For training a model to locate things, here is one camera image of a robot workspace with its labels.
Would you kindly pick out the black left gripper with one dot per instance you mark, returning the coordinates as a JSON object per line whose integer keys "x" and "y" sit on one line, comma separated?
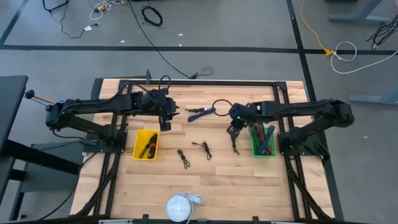
{"x": 155, "y": 102}

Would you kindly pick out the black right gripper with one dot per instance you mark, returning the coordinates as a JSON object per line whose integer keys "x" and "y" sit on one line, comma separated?
{"x": 241, "y": 113}

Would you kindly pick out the red and black tool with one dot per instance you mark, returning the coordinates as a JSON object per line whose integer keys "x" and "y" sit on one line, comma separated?
{"x": 152, "y": 154}

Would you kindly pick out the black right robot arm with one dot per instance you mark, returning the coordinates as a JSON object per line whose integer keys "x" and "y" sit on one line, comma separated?
{"x": 295, "y": 109}

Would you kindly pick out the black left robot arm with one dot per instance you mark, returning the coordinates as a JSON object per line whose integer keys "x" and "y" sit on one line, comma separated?
{"x": 93, "y": 104}

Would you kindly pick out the green plastic basket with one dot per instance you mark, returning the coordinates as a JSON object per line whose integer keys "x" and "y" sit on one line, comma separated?
{"x": 263, "y": 155}

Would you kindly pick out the yellow plastic basket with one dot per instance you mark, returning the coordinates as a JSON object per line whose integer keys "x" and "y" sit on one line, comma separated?
{"x": 138, "y": 137}

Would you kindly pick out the white round dome lamp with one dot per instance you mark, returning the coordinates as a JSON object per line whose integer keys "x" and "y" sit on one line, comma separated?
{"x": 178, "y": 208}

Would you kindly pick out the grey table foot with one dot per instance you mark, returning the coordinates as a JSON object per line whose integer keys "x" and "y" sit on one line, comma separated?
{"x": 373, "y": 98}

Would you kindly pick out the black round knob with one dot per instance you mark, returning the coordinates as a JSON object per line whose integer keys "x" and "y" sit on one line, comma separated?
{"x": 29, "y": 93}

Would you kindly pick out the black desk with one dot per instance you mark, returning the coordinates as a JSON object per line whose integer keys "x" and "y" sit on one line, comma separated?
{"x": 11, "y": 102}

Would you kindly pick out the grey table leg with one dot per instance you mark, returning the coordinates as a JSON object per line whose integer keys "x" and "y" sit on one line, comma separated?
{"x": 360, "y": 17}

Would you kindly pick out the black aluminium rig frame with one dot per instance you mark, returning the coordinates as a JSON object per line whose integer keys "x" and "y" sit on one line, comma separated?
{"x": 202, "y": 82}

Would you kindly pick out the black frame clamp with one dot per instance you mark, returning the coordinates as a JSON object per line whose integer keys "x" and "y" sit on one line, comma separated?
{"x": 148, "y": 76}

